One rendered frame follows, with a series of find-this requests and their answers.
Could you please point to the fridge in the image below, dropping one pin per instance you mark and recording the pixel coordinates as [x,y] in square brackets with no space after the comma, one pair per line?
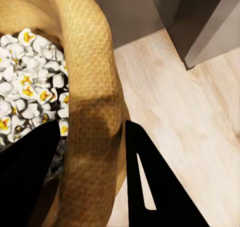
[205,29]

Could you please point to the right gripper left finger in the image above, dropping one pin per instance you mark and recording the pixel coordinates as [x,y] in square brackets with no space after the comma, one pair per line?
[23,169]

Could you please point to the popcorn bag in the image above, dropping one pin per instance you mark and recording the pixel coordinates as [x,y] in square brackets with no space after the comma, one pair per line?
[94,166]

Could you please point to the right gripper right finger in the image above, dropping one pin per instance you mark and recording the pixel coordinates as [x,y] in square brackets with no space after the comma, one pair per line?
[174,207]

